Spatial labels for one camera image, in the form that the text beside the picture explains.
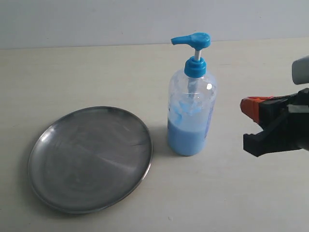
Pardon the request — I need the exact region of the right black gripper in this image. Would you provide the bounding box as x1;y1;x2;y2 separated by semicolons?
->
240;88;309;157

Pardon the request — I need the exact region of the blue soap pump bottle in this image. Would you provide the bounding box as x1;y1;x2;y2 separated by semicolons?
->
168;32;218;156

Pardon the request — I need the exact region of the round steel plate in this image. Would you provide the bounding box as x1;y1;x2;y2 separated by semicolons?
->
28;106;153;214

